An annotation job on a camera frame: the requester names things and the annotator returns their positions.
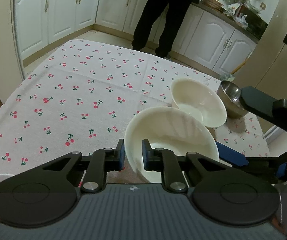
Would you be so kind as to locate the cherry print tablecloth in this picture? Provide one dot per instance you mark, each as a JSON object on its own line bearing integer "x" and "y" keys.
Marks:
{"x": 81, "y": 99}

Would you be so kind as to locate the woven vegetable basket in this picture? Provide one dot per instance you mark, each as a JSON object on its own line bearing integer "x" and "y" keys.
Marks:
{"x": 214, "y": 4}

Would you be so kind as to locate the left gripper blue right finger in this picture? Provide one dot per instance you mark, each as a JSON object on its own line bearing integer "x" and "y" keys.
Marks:
{"x": 150, "y": 156}

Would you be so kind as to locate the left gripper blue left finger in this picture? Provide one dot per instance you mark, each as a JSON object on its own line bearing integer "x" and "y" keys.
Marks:
{"x": 119, "y": 156}

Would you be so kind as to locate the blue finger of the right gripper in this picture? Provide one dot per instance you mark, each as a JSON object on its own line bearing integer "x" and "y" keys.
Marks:
{"x": 231, "y": 156}

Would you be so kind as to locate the small cream bowl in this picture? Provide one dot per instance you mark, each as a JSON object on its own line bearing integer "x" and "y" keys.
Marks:
{"x": 199, "y": 101}

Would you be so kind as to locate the white kitchen base cabinets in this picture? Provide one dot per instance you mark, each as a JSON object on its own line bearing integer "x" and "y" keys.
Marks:
{"x": 206, "y": 38}

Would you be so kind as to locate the stainless steel bowl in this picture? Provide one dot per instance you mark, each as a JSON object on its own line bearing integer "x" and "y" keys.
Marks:
{"x": 230, "y": 96}

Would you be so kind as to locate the beige refrigerator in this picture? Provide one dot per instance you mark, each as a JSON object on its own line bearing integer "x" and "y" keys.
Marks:
{"x": 266, "y": 69}

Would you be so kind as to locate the large cream bowl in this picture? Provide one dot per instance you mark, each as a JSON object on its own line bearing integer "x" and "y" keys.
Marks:
{"x": 168, "y": 128}

